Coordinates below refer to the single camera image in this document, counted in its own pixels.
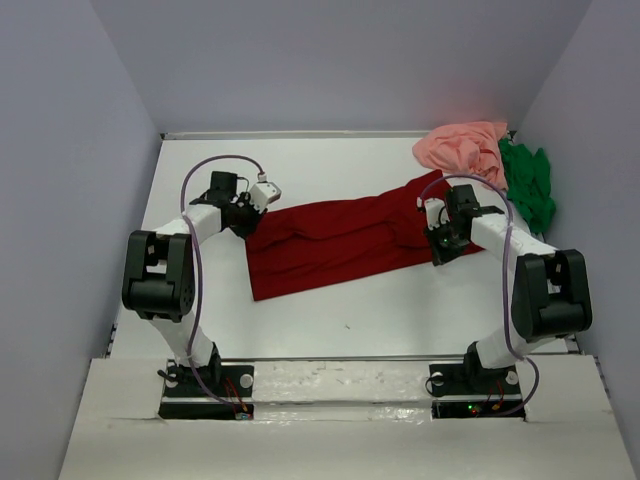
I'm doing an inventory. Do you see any dark red t shirt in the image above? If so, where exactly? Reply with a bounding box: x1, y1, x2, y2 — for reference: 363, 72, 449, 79
244, 169, 484, 302

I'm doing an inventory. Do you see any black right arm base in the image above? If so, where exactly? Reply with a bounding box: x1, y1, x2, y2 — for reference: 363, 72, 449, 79
425, 363, 524, 420

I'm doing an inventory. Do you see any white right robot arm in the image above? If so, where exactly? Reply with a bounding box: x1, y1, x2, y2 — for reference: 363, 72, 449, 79
417, 184, 593, 392

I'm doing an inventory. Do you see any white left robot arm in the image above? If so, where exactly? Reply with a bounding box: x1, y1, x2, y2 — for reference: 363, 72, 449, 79
121, 171, 281, 395

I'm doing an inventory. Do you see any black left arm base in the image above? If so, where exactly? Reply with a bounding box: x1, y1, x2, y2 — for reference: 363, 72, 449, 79
157, 359, 255, 421

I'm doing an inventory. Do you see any pink crumpled t shirt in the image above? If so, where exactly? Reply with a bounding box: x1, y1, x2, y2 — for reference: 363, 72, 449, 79
412, 121, 508, 190

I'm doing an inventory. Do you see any green crumpled t shirt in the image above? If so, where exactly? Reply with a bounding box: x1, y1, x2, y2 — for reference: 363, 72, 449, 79
498, 138, 556, 234

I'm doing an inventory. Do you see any white front cover board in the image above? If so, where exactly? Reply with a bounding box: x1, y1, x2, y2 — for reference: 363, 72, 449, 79
61, 355, 634, 479

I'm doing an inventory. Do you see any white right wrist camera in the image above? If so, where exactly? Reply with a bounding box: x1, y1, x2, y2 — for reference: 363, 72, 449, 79
416, 197, 449, 230

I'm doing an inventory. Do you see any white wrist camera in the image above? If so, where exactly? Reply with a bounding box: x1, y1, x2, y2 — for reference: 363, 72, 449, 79
416, 197, 449, 230
249, 181, 282, 214

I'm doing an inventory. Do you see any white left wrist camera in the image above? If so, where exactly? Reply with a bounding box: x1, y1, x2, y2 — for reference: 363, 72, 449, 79
249, 181, 282, 214

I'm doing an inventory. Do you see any aluminium front rail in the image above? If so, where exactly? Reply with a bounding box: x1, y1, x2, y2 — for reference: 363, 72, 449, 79
222, 354, 464, 363

